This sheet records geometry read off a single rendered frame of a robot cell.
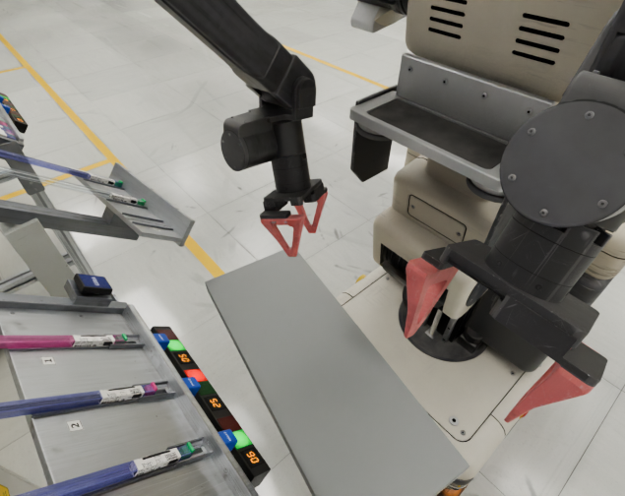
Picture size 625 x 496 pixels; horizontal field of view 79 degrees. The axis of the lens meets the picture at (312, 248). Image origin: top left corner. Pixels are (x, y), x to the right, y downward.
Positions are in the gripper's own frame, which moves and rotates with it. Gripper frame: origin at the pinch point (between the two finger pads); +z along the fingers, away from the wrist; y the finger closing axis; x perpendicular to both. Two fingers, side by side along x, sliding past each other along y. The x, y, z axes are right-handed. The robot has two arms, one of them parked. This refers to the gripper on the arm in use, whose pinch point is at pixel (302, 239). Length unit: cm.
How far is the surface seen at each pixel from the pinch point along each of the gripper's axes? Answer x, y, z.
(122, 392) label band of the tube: 17.2, -28.4, 10.1
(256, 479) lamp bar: 2.2, -25.1, 27.5
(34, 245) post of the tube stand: 52, -10, -3
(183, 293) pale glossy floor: 85, 56, 51
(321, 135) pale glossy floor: 64, 199, 12
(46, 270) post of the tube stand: 54, -9, 3
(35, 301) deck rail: 34.0, -24.0, -0.3
